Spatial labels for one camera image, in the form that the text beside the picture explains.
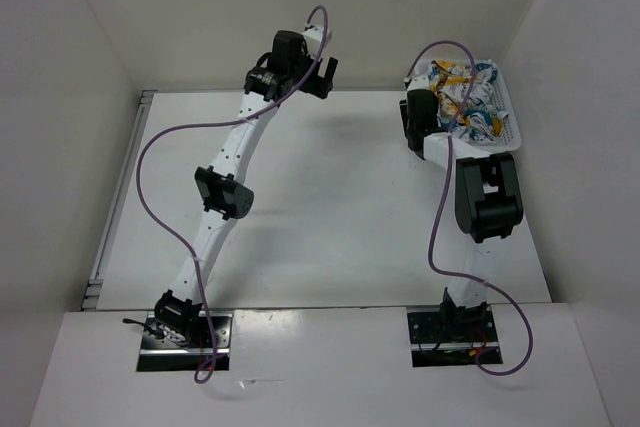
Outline colourful printed shorts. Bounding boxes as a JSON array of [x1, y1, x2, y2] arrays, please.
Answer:
[[427, 59, 508, 145]]

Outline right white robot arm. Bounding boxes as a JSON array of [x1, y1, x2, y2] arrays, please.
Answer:
[[399, 88, 524, 342]]

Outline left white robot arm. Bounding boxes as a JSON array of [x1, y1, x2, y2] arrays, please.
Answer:
[[154, 25, 338, 347]]

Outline white plastic basket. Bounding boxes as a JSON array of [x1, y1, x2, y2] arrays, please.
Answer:
[[409, 59, 521, 152]]

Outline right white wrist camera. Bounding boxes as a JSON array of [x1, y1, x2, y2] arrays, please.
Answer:
[[404, 74, 431, 92]]

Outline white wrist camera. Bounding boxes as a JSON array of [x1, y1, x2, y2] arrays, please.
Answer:
[[302, 25, 332, 58], [404, 74, 431, 92]]

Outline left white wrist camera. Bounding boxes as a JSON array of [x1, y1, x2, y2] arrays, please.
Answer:
[[302, 25, 332, 58]]

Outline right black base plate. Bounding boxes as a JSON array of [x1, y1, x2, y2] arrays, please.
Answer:
[[407, 307, 503, 368]]

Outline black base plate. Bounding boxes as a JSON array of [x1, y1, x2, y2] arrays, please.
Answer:
[[136, 312, 233, 373], [407, 307, 503, 368]]

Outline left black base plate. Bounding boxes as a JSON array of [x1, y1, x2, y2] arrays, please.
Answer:
[[136, 312, 233, 373]]

